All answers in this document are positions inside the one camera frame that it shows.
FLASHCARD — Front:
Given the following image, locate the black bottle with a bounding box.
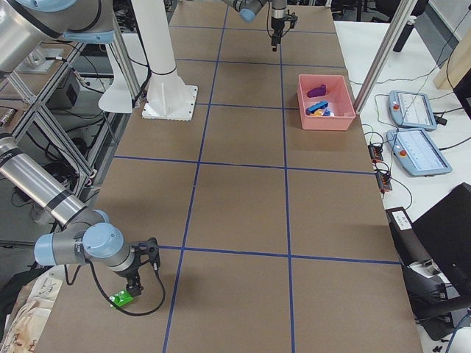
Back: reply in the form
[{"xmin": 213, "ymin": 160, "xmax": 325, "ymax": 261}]
[{"xmin": 393, "ymin": 15, "xmax": 417, "ymax": 53}]

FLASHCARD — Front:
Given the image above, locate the long blue block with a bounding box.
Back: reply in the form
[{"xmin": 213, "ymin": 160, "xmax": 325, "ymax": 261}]
[{"xmin": 305, "ymin": 101, "xmax": 328, "ymax": 115}]

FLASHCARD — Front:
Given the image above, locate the pink plastic box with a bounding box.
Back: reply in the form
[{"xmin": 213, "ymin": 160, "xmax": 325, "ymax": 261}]
[{"xmin": 297, "ymin": 74, "xmax": 356, "ymax": 131}]

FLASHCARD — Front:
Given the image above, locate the green block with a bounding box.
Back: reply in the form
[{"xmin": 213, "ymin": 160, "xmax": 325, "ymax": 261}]
[{"xmin": 109, "ymin": 290, "xmax": 134, "ymax": 308}]

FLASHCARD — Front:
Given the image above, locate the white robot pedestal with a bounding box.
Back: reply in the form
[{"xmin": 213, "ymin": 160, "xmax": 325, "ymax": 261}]
[{"xmin": 132, "ymin": 0, "xmax": 198, "ymax": 121}]

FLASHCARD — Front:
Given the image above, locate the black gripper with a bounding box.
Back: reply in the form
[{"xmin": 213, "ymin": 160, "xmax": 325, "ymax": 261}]
[
  {"xmin": 269, "ymin": 7, "xmax": 297, "ymax": 51},
  {"xmin": 119, "ymin": 237, "xmax": 160, "ymax": 297}
]

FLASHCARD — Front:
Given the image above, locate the grey power strip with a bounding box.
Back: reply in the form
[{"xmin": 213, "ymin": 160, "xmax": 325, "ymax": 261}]
[
  {"xmin": 375, "ymin": 170, "xmax": 392, "ymax": 193},
  {"xmin": 368, "ymin": 143, "xmax": 383, "ymax": 163}
]

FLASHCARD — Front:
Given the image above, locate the near teach pendant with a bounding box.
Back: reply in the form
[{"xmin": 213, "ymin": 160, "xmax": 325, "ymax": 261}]
[{"xmin": 386, "ymin": 128, "xmax": 453, "ymax": 177}]

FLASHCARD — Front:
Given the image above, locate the brown paper table mat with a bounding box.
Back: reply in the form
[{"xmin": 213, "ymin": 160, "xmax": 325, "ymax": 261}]
[{"xmin": 36, "ymin": 1, "xmax": 422, "ymax": 352}]

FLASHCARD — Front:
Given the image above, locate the purple sloped block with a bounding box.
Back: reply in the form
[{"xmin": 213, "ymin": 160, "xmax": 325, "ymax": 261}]
[{"xmin": 306, "ymin": 85, "xmax": 327, "ymax": 98}]

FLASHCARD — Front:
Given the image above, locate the far teach pendant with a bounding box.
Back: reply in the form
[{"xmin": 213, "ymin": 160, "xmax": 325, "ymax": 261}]
[{"xmin": 389, "ymin": 90, "xmax": 437, "ymax": 131}]

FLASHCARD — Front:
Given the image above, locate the aluminium frame post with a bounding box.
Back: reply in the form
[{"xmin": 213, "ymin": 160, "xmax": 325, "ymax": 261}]
[{"xmin": 353, "ymin": 0, "xmax": 417, "ymax": 115}]

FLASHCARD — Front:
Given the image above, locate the teach pendant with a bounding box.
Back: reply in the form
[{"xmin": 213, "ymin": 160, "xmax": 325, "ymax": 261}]
[
  {"xmin": 386, "ymin": 128, "xmax": 453, "ymax": 177},
  {"xmin": 389, "ymin": 90, "xmax": 437, "ymax": 131}
]

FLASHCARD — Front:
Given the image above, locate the black office chair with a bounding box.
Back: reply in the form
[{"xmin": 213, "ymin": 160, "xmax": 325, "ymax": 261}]
[{"xmin": 386, "ymin": 182, "xmax": 470, "ymax": 340}]

